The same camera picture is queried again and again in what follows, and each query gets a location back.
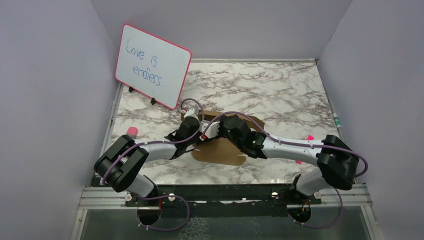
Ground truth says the pink marker pen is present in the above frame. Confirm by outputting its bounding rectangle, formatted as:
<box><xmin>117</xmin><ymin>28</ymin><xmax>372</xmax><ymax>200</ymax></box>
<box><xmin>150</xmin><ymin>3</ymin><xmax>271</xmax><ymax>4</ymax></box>
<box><xmin>294</xmin><ymin>135</ymin><xmax>315</xmax><ymax>165</ymax></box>

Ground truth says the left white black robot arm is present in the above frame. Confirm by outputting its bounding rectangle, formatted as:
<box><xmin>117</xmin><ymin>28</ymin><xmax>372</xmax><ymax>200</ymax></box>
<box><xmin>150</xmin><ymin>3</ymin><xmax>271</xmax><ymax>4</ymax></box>
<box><xmin>93</xmin><ymin>116</ymin><xmax>200</xmax><ymax>206</ymax></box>

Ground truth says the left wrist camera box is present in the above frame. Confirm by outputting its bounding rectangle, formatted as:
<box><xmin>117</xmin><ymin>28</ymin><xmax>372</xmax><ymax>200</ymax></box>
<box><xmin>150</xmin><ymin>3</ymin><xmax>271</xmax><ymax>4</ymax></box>
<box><xmin>181</xmin><ymin>107</ymin><xmax>200</xmax><ymax>123</ymax></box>

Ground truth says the white board with pink frame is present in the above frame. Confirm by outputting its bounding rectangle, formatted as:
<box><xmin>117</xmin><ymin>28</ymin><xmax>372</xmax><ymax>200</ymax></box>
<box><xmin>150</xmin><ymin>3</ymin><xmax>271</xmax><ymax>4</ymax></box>
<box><xmin>115</xmin><ymin>24</ymin><xmax>192</xmax><ymax>110</ymax></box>

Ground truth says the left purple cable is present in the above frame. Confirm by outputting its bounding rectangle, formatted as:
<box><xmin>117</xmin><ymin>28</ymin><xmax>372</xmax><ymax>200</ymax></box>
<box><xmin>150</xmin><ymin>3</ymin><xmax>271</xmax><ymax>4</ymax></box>
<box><xmin>101</xmin><ymin>98</ymin><xmax>206</xmax><ymax>232</ymax></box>

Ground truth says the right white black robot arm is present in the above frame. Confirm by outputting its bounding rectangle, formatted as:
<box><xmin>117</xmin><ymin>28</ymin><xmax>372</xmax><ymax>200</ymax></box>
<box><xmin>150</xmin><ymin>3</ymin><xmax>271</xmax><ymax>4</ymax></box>
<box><xmin>218</xmin><ymin>115</ymin><xmax>359</xmax><ymax>204</ymax></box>

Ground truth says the green capped marker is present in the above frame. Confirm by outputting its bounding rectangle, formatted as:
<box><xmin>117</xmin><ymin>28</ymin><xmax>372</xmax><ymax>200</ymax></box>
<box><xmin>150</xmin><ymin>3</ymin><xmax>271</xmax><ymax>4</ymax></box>
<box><xmin>332</xmin><ymin>113</ymin><xmax>342</xmax><ymax>129</ymax></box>

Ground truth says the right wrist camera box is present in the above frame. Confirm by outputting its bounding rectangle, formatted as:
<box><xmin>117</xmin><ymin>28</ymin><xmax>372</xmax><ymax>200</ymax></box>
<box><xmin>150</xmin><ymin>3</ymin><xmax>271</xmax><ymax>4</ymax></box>
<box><xmin>199</xmin><ymin>120</ymin><xmax>220</xmax><ymax>141</ymax></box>

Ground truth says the brown cardboard box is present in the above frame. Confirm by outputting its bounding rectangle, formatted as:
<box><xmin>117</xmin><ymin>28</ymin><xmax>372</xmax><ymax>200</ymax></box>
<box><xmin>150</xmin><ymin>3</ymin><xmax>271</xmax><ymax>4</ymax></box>
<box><xmin>189</xmin><ymin>111</ymin><xmax>265</xmax><ymax>166</ymax></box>

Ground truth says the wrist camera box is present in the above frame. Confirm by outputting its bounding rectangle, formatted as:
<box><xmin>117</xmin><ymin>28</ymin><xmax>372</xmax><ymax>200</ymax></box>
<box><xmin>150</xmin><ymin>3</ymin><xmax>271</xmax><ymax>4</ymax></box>
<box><xmin>181</xmin><ymin>107</ymin><xmax>200</xmax><ymax>123</ymax></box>
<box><xmin>199</xmin><ymin>120</ymin><xmax>220</xmax><ymax>141</ymax></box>

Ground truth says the pink eraser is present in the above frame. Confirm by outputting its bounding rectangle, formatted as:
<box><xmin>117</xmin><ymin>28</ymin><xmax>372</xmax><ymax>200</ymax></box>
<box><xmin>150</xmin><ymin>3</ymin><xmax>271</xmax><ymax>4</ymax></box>
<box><xmin>126</xmin><ymin>126</ymin><xmax>138</xmax><ymax>137</ymax></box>

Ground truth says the purple cable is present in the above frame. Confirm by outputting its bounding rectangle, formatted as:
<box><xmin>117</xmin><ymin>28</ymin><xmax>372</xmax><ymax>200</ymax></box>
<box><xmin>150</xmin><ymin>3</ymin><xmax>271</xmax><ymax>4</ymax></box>
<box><xmin>200</xmin><ymin>111</ymin><xmax>369</xmax><ymax>229</ymax></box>
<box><xmin>101</xmin><ymin>98</ymin><xmax>206</xmax><ymax>232</ymax></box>

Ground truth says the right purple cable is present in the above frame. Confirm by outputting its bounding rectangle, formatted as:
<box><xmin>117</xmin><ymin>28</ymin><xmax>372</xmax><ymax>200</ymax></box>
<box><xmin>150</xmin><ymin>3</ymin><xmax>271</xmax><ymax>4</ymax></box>
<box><xmin>200</xmin><ymin>111</ymin><xmax>369</xmax><ymax>229</ymax></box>

